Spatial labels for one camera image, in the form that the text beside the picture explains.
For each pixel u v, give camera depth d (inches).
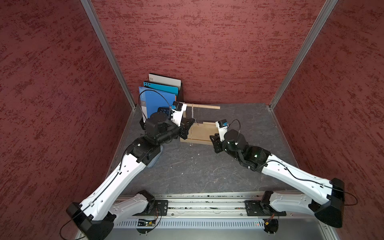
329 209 15.1
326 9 28.0
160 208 29.2
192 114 37.1
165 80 38.8
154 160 35.0
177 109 20.8
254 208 29.4
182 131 22.2
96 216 14.4
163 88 36.5
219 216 28.6
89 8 28.0
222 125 23.9
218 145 24.7
